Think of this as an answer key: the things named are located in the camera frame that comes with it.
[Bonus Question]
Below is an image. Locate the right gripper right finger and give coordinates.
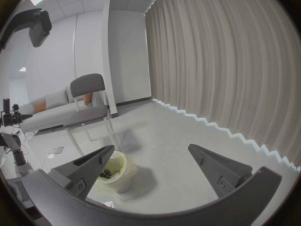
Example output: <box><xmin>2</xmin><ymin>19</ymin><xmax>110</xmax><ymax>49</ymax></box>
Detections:
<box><xmin>188</xmin><ymin>144</ymin><xmax>253</xmax><ymax>199</ymax></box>

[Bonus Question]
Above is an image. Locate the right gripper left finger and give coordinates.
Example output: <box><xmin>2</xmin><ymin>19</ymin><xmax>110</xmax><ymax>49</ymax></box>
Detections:
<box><xmin>50</xmin><ymin>145</ymin><xmax>116</xmax><ymax>201</ymax></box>

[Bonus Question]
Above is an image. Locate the black plastic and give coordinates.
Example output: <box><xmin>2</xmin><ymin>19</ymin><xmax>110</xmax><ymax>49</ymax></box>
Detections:
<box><xmin>99</xmin><ymin>169</ymin><xmax>114</xmax><ymax>180</ymax></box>

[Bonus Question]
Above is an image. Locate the yellow plastic bag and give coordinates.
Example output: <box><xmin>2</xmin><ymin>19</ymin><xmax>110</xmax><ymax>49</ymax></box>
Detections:
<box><xmin>96</xmin><ymin>150</ymin><xmax>138</xmax><ymax>194</ymax></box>

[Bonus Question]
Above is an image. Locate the white trash bin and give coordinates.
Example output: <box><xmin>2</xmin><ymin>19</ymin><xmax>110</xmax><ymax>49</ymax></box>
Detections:
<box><xmin>115</xmin><ymin>177</ymin><xmax>133</xmax><ymax>194</ymax></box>

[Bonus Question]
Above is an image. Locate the pale grey sofa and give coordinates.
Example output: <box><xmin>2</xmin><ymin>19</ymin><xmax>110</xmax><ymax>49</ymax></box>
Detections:
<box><xmin>18</xmin><ymin>86</ymin><xmax>110</xmax><ymax>134</ymax></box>

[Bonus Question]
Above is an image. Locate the white cushion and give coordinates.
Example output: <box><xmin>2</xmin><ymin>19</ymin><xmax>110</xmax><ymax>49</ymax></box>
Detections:
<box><xmin>44</xmin><ymin>89</ymin><xmax>69</xmax><ymax>110</ymax></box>

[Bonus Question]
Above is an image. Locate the grey chair with white legs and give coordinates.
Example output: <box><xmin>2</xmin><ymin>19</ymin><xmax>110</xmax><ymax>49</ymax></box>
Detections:
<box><xmin>63</xmin><ymin>73</ymin><xmax>121</xmax><ymax>158</ymax></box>

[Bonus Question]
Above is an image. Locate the beige curtain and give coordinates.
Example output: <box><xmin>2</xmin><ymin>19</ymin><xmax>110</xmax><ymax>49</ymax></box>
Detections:
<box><xmin>144</xmin><ymin>0</ymin><xmax>301</xmax><ymax>174</ymax></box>

